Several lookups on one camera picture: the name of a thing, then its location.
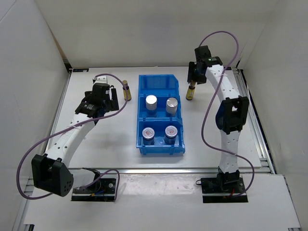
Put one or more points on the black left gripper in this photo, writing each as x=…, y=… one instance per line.
x=112, y=104

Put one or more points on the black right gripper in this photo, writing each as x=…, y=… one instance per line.
x=191, y=76

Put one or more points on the yellow oil bottle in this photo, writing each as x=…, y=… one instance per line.
x=190, y=91
x=126, y=91

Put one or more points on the silver-lid shaker blue label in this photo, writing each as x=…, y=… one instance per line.
x=171, y=107

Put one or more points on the white-lid spice jar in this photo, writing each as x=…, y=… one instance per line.
x=171, y=133
x=148, y=134

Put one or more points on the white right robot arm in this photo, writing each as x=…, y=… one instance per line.
x=230, y=117

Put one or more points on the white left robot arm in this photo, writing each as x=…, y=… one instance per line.
x=50, y=170

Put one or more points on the blue bin near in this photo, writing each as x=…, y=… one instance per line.
x=159, y=145

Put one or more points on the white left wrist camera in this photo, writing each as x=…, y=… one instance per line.
x=100, y=79

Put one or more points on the aluminium table edge rail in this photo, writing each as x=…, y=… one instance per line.
x=263, y=169

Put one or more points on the right side aluminium rail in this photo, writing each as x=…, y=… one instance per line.
x=255, y=126

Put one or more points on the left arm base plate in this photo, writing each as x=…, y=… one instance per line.
x=104, y=190

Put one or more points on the left side aluminium rail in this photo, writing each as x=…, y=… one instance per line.
x=43, y=96

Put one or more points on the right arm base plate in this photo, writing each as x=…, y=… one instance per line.
x=213, y=194

